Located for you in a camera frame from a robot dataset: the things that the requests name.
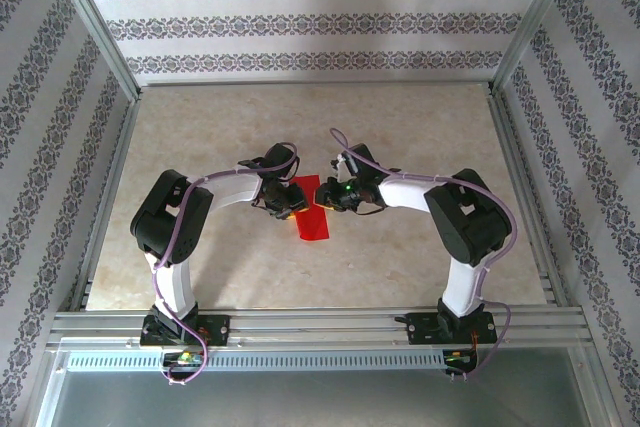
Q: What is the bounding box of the grey metal sheet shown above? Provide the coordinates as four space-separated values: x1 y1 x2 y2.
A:
29 369 619 427

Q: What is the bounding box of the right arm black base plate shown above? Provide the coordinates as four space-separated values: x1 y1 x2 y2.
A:
405 311 499 347

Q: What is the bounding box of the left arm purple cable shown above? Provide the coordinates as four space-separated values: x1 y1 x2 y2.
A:
151 140 301 387

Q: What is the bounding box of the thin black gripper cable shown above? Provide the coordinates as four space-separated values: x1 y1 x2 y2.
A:
353 194 390 217

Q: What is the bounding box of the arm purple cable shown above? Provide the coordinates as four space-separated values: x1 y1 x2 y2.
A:
328 127 519 382
151 140 301 387

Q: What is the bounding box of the slotted grey cable duct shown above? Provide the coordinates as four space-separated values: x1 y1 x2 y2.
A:
64 349 479 374

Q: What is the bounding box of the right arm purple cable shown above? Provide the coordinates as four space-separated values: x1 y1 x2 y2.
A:
328 127 519 382

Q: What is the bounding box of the aluminium frame cross bar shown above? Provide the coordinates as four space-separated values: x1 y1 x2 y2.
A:
137 77 496 91

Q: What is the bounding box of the aluminium side rail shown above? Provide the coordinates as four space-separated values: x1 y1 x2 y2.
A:
485 89 574 309
67 96 142 312

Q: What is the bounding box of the aluminium frame post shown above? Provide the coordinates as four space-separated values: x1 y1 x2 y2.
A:
488 0 586 97
42 0 142 104

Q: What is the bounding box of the red paper sheet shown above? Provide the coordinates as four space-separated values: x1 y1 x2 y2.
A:
288 174 332 243

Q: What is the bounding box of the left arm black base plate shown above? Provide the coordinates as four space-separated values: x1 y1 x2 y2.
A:
139 314 232 348

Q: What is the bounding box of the long aluminium mounting rail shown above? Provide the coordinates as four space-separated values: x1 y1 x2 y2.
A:
45 307 596 351

